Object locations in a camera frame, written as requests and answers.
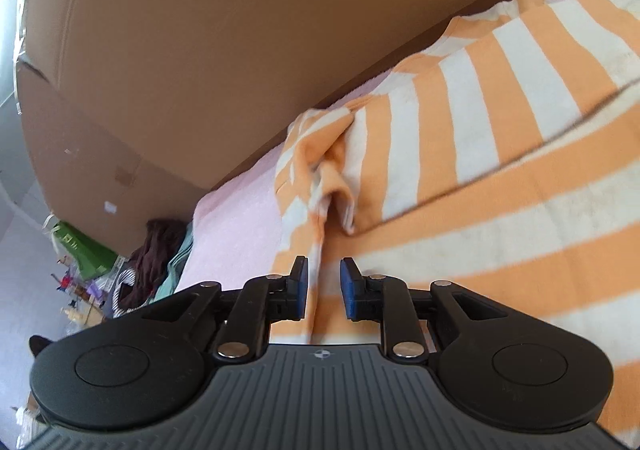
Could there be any white shipping label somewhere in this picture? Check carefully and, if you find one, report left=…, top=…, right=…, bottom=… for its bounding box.
left=104, top=201, right=117, bottom=214

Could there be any teal folded cloth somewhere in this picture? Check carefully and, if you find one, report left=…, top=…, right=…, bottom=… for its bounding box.
left=150, top=224, right=193, bottom=303

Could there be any grey white striped cloth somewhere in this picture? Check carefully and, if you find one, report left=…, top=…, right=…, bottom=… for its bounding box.
left=111, top=267, right=136, bottom=318

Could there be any orange white striped garment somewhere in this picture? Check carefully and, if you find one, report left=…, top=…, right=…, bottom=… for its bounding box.
left=271, top=0, right=639, bottom=446

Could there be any pink fluffy towel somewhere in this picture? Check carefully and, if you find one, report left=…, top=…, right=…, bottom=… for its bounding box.
left=177, top=0, right=640, bottom=293

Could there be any dark maroon garment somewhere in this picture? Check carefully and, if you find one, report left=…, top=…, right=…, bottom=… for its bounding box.
left=118, top=218, right=188, bottom=311

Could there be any green shopping bag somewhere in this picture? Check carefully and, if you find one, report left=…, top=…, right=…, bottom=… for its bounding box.
left=50, top=222, right=118, bottom=281

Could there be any large cardboard box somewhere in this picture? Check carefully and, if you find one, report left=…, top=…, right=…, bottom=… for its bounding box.
left=15, top=0, right=500, bottom=255

